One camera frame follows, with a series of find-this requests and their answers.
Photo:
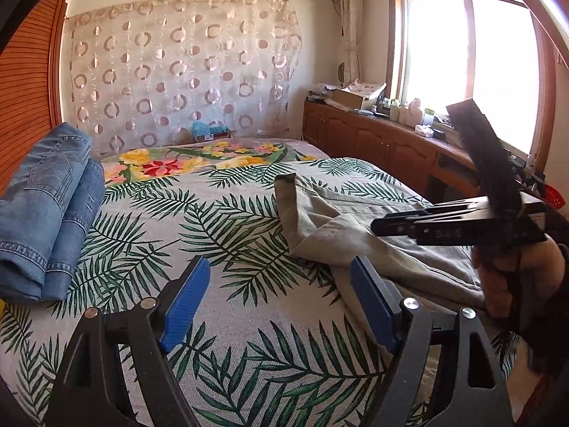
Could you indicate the white tissue pack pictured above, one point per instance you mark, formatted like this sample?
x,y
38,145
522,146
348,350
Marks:
x,y
423,131

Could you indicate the round table mirror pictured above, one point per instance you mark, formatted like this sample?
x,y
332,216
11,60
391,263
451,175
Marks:
x,y
342,73

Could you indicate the cardboard box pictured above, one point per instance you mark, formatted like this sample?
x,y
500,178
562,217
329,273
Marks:
x,y
351,99

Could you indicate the small dark box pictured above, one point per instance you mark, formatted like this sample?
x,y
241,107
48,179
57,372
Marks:
x,y
221,134

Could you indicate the person's right forearm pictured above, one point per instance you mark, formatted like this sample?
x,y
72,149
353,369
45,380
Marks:
x,y
549,356

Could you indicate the printed paper sheet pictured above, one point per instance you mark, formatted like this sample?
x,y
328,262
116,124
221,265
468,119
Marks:
x,y
366,88

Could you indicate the wooden frame window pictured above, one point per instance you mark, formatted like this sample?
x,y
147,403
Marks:
x,y
444,53

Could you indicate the white lace window curtain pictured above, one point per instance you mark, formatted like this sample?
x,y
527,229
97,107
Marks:
x,y
351,22

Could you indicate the wooden cabinet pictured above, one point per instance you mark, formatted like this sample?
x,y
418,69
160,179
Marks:
x,y
355,138

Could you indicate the folded blue jeans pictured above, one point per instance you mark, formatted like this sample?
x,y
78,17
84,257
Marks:
x,y
44,195

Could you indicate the teal cloth bundle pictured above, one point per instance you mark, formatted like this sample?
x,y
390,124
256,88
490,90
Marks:
x,y
201,129

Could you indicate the circle pattern sheer curtain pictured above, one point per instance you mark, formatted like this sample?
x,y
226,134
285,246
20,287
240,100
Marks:
x,y
178,75

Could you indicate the leaf print bed sheet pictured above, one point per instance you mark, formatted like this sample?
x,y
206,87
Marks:
x,y
222,240

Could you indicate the wooden slatted wardrobe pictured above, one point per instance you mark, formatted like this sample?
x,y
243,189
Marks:
x,y
31,89

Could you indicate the green cap bottle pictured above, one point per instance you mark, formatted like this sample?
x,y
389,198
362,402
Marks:
x,y
428,118

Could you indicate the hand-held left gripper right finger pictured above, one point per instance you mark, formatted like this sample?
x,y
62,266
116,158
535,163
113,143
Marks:
x,y
373,298

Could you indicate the person's right hand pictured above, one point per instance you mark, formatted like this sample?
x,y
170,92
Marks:
x,y
498,284

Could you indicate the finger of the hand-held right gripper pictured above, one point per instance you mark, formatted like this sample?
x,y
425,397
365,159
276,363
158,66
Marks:
x,y
395,226
466,233

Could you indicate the floral blanket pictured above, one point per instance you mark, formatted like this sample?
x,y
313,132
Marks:
x,y
178,164

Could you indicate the white plastic bottle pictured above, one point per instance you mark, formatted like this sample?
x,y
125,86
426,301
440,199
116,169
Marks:
x,y
414,113

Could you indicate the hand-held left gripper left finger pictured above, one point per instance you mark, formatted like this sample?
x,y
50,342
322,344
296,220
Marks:
x,y
186,302

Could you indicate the red plastic basket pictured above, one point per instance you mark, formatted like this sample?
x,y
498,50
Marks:
x,y
552,195

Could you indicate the beige pants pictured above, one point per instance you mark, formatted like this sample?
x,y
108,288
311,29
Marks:
x,y
355,231

